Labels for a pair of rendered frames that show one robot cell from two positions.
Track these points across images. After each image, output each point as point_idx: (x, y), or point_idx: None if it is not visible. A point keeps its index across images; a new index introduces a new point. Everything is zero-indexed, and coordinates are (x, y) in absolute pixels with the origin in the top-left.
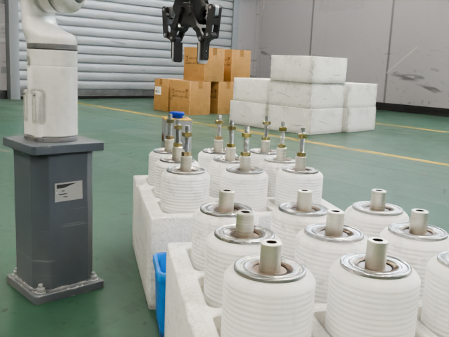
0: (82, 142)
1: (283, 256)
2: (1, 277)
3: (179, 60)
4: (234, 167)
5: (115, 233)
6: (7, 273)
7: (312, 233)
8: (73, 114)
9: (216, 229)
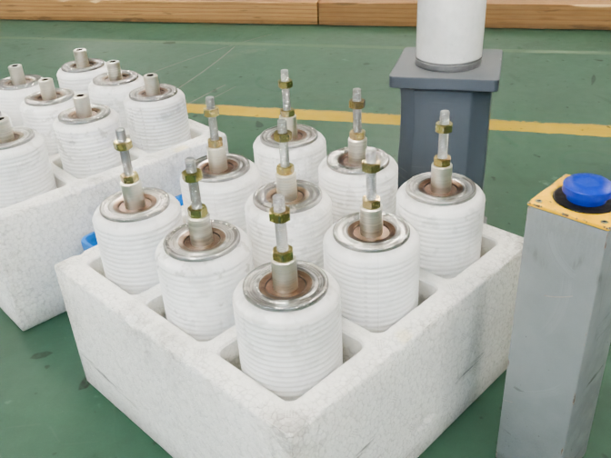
0: (401, 66)
1: (77, 70)
2: (504, 225)
3: None
4: (238, 165)
5: (603, 380)
6: (510, 231)
7: (65, 88)
8: (419, 29)
9: (136, 74)
